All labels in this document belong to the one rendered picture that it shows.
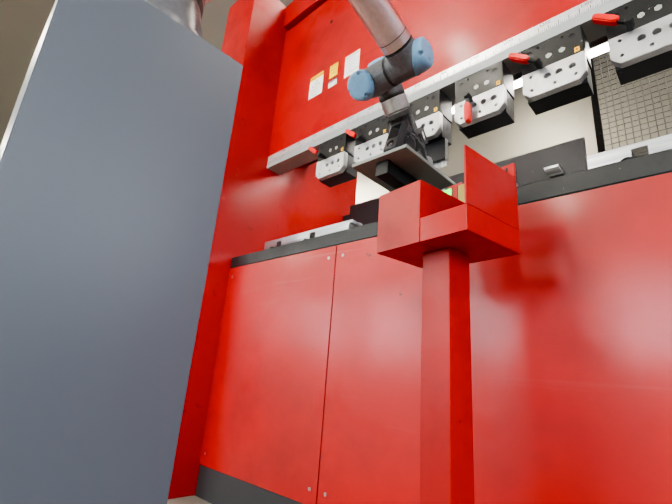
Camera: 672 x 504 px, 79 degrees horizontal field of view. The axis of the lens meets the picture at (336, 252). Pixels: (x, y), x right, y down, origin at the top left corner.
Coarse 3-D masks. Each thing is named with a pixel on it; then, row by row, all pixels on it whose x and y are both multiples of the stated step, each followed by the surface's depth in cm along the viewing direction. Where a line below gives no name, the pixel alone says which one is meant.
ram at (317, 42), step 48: (336, 0) 189; (432, 0) 145; (480, 0) 130; (528, 0) 118; (576, 0) 108; (624, 0) 99; (288, 48) 208; (336, 48) 178; (432, 48) 139; (480, 48) 125; (288, 96) 195; (336, 96) 169; (288, 144) 184
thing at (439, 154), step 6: (444, 138) 129; (426, 144) 133; (432, 144) 131; (438, 144) 130; (444, 144) 128; (426, 150) 132; (432, 150) 131; (438, 150) 129; (444, 150) 127; (432, 156) 130; (438, 156) 128; (444, 156) 127; (438, 162) 129; (444, 162) 127
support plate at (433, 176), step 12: (384, 156) 107; (396, 156) 107; (408, 156) 106; (420, 156) 107; (360, 168) 114; (372, 168) 114; (408, 168) 112; (420, 168) 112; (432, 168) 111; (372, 180) 120; (432, 180) 118; (444, 180) 117
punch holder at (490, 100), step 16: (496, 64) 119; (464, 80) 125; (480, 80) 121; (496, 80) 118; (512, 80) 122; (480, 96) 119; (496, 96) 117; (512, 96) 120; (480, 112) 118; (496, 112) 115; (512, 112) 119; (464, 128) 123; (480, 128) 123; (496, 128) 122
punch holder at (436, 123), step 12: (432, 96) 133; (444, 96) 133; (420, 108) 135; (432, 108) 131; (444, 108) 132; (420, 120) 133; (432, 120) 130; (444, 120) 131; (432, 132) 128; (444, 132) 130
